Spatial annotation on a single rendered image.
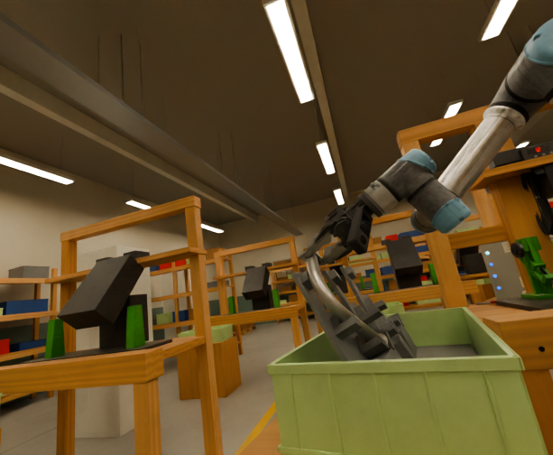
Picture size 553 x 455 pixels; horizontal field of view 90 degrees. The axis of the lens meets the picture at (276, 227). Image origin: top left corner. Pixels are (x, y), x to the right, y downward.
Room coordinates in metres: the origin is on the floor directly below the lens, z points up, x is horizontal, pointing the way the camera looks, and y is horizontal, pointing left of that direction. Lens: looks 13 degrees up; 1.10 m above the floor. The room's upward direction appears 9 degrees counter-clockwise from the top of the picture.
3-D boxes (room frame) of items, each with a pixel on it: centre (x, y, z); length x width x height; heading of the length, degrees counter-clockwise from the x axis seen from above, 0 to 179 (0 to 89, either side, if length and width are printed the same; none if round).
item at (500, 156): (1.39, -1.26, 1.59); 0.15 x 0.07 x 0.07; 74
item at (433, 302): (8.02, -2.64, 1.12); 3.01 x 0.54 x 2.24; 74
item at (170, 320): (6.31, 2.35, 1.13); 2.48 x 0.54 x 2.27; 74
